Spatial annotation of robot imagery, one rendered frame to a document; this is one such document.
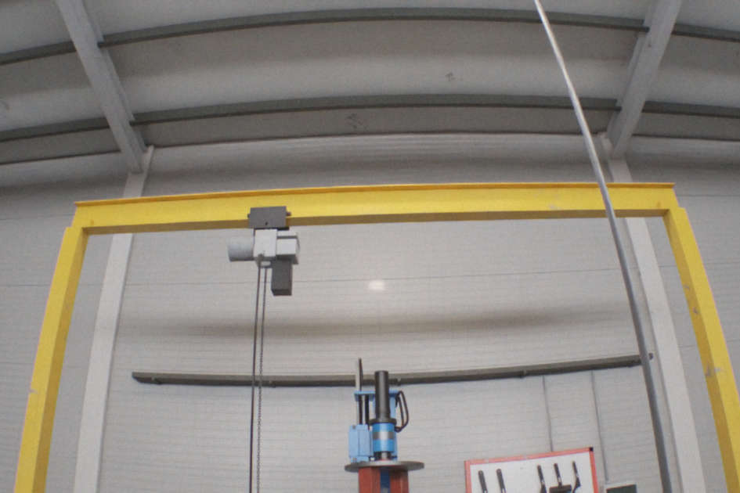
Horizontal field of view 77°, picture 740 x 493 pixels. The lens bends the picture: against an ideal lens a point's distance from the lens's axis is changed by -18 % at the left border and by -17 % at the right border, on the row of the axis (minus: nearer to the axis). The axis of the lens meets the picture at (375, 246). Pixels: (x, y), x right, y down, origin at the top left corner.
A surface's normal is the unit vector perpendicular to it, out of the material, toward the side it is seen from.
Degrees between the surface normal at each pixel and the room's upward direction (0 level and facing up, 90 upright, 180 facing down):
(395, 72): 174
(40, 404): 90
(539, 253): 90
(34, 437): 90
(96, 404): 90
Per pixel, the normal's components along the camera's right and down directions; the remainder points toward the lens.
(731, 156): -0.01, -0.49
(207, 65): 0.03, 0.81
